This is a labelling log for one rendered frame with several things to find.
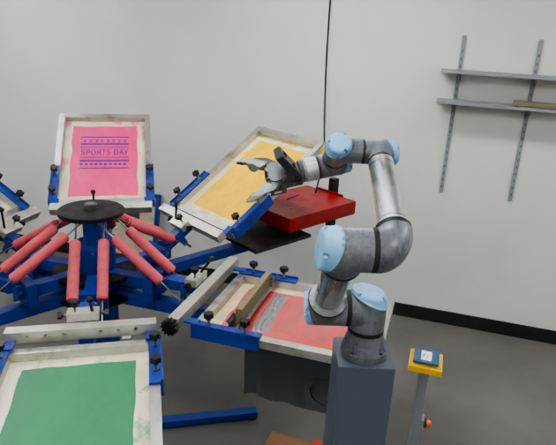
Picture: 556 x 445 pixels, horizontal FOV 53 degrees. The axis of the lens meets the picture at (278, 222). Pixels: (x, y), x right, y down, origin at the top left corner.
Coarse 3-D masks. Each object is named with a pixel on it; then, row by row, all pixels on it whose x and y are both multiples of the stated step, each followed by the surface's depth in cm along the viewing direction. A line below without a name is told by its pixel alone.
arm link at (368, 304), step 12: (360, 288) 175; (372, 288) 177; (348, 300) 172; (360, 300) 171; (372, 300) 170; (384, 300) 173; (348, 312) 172; (360, 312) 172; (372, 312) 171; (384, 312) 174; (348, 324) 174; (360, 324) 174; (372, 324) 173; (384, 324) 177
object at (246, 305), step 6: (264, 276) 265; (270, 276) 270; (258, 282) 260; (264, 282) 261; (270, 282) 271; (252, 288) 254; (258, 288) 254; (264, 288) 262; (252, 294) 248; (258, 294) 254; (246, 300) 242; (252, 300) 247; (258, 300) 255; (240, 306) 237; (246, 306) 240; (252, 306) 249; (240, 312) 235; (246, 312) 241; (240, 318) 236
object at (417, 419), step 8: (440, 360) 225; (408, 368) 222; (416, 368) 220; (424, 368) 219; (432, 368) 219; (440, 368) 219; (424, 376) 226; (440, 376) 218; (424, 384) 227; (416, 392) 229; (424, 392) 228; (416, 400) 230; (424, 400) 229; (416, 408) 231; (416, 416) 232; (424, 416) 234; (416, 424) 234; (416, 432) 235; (408, 440) 237; (416, 440) 236
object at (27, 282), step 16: (144, 256) 291; (32, 272) 279; (64, 272) 269; (112, 272) 271; (128, 272) 272; (160, 272) 267; (16, 288) 247; (32, 288) 249; (48, 288) 259; (64, 288) 265; (96, 288) 255; (144, 288) 262; (160, 288) 262; (32, 304) 251
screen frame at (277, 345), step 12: (240, 276) 280; (252, 276) 281; (228, 288) 268; (288, 288) 277; (300, 288) 275; (216, 300) 255; (228, 300) 263; (216, 312) 250; (264, 336) 228; (384, 336) 233; (264, 348) 226; (276, 348) 224; (288, 348) 223; (300, 348) 222; (312, 348) 222; (324, 360) 219
